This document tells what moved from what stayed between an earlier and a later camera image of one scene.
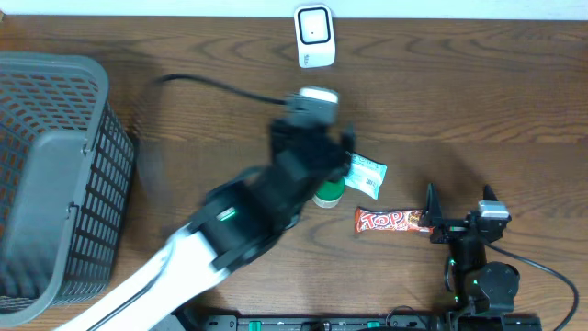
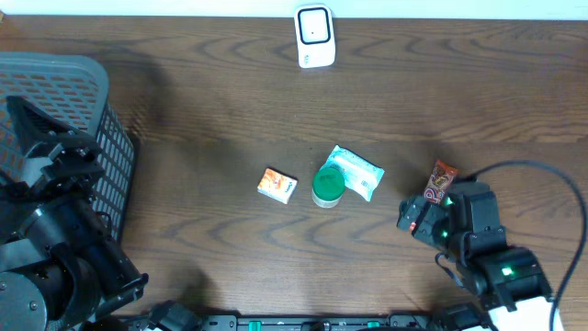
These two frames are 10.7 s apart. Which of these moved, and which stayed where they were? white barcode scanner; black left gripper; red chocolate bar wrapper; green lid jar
Moved: red chocolate bar wrapper; black left gripper
Stayed: white barcode scanner; green lid jar
